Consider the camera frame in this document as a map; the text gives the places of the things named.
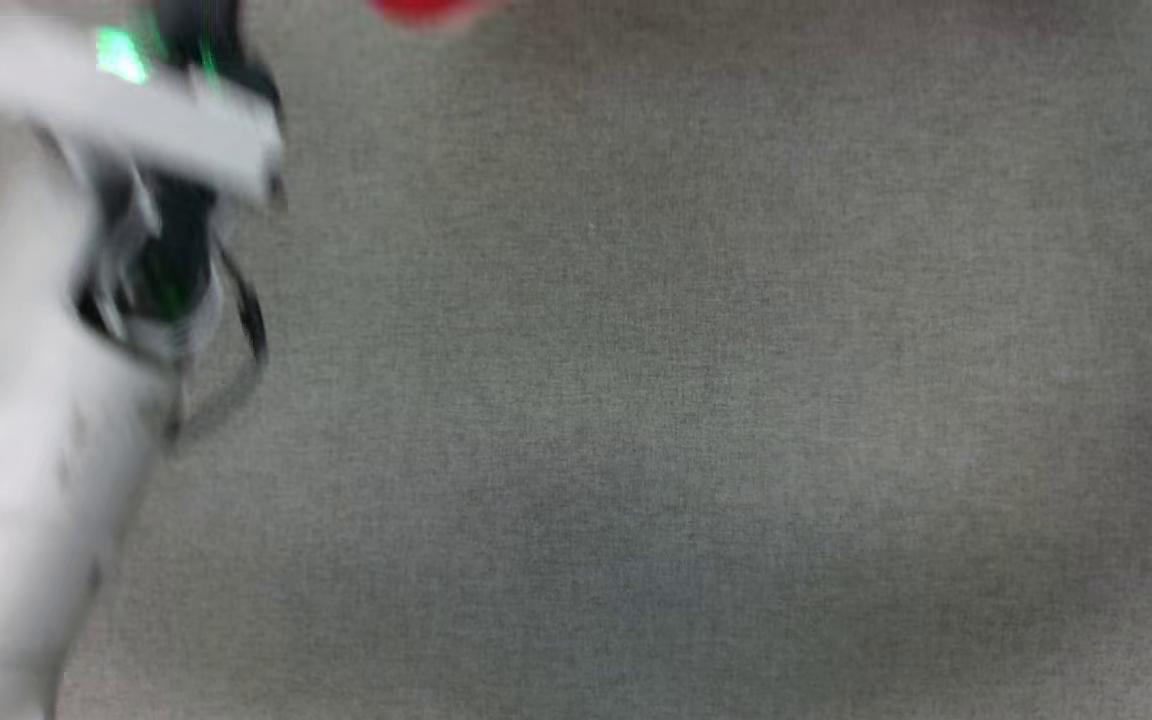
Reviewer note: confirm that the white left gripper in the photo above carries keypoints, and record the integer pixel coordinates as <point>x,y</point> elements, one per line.
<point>136,110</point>

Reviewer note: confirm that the red white striped jersey garment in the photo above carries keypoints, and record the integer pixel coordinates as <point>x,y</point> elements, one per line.
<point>431,10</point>

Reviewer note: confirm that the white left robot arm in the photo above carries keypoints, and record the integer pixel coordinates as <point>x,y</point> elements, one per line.
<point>16,470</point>

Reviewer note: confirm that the grey fabric sofa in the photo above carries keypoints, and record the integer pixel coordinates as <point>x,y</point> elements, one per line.
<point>696,400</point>

